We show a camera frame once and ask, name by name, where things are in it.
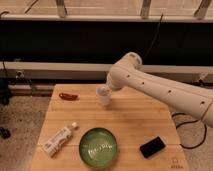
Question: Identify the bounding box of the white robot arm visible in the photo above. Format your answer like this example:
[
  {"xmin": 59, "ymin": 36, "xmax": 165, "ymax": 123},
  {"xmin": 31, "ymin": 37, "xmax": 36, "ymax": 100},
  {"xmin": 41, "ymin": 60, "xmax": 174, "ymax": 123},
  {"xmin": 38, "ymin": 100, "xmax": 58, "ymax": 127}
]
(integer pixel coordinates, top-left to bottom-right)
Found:
[{"xmin": 96, "ymin": 52, "xmax": 213, "ymax": 128}]

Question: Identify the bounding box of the black rectangular sponge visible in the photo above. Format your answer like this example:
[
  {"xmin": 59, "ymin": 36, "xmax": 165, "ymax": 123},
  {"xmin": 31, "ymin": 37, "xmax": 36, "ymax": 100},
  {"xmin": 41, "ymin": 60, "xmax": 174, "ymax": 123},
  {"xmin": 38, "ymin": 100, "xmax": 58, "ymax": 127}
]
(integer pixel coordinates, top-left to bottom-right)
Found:
[{"xmin": 140, "ymin": 137, "xmax": 166, "ymax": 158}]

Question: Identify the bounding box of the red chili pepper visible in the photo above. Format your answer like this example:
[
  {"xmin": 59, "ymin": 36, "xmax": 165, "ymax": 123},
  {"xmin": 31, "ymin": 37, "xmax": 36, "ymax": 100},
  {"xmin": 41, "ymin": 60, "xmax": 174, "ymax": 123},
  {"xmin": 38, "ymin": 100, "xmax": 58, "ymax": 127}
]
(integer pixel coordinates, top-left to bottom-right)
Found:
[{"xmin": 59, "ymin": 93, "xmax": 78, "ymax": 101}]

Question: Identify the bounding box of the green glass bowl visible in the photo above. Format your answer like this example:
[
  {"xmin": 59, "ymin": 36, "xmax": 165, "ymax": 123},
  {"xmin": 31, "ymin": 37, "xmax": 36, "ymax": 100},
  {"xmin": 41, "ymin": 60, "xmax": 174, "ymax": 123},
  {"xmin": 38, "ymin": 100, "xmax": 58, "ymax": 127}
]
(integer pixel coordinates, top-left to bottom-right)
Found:
[{"xmin": 79, "ymin": 127, "xmax": 118, "ymax": 169}]

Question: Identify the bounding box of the white plastic bottle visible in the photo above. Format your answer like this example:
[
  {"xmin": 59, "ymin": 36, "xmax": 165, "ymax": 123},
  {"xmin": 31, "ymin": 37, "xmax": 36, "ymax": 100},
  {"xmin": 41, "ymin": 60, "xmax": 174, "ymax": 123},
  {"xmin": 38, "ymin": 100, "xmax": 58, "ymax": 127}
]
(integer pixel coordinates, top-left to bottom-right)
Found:
[{"xmin": 42, "ymin": 122, "xmax": 78, "ymax": 157}]

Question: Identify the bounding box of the black floor cable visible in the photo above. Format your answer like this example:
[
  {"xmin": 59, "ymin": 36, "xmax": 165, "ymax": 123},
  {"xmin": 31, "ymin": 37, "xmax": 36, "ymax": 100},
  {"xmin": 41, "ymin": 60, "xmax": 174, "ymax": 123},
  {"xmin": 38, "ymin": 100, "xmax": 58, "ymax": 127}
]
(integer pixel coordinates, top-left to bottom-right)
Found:
[{"xmin": 171, "ymin": 112, "xmax": 208, "ymax": 150}]

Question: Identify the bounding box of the black hanging cable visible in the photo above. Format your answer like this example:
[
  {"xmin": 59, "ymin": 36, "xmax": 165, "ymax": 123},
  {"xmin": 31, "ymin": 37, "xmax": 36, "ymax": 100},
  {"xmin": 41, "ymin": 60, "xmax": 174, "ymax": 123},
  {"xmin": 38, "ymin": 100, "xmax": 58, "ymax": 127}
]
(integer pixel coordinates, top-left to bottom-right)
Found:
[{"xmin": 143, "ymin": 12, "xmax": 165, "ymax": 61}]

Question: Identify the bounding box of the white metal rail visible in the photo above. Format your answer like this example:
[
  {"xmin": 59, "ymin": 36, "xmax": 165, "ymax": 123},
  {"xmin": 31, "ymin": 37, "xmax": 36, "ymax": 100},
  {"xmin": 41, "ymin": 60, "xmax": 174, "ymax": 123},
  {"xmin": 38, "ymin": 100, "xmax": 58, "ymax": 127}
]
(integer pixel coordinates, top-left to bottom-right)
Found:
[{"xmin": 0, "ymin": 60, "xmax": 213, "ymax": 83}]

